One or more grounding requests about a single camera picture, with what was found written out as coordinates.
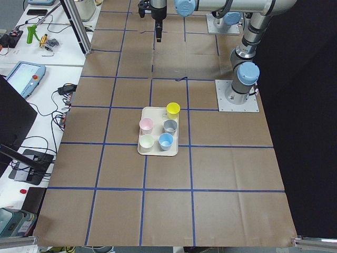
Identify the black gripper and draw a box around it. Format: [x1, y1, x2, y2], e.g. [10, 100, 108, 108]
[150, 0, 167, 43]

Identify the yellow plastic cup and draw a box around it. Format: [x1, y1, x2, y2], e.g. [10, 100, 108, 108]
[166, 102, 181, 119]

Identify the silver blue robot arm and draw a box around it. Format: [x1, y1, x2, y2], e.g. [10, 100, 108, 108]
[138, 1, 241, 42]
[174, 0, 296, 105]

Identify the pink plastic cup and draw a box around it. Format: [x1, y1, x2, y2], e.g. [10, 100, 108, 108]
[139, 118, 154, 134]

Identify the grey plastic cup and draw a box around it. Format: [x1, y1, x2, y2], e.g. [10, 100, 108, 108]
[163, 119, 178, 135]

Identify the light blue plastic cup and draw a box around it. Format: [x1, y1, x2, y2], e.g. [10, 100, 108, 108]
[158, 133, 173, 151]

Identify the pale green plastic cup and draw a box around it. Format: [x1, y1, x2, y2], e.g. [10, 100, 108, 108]
[139, 134, 154, 152]

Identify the white appliance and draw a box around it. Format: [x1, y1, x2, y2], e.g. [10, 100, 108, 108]
[75, 0, 96, 22]

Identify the cream plastic tray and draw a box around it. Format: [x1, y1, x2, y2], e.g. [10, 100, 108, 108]
[137, 106, 179, 157]

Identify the black power adapter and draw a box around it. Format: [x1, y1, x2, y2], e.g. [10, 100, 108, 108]
[57, 84, 77, 95]

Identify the black smartphone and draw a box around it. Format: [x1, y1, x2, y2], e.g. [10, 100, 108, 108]
[27, 9, 48, 16]

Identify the blue teach pendant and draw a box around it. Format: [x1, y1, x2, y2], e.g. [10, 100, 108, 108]
[5, 61, 46, 99]

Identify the black monitor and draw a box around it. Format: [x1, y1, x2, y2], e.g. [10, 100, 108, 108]
[0, 75, 38, 177]

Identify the black monitor stand base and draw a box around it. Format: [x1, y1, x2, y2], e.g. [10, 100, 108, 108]
[8, 149, 54, 186]

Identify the aluminium frame post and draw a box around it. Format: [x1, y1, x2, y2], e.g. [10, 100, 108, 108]
[60, 0, 92, 55]

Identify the green plastic handle tool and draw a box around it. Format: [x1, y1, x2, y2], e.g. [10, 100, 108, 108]
[26, 24, 39, 44]

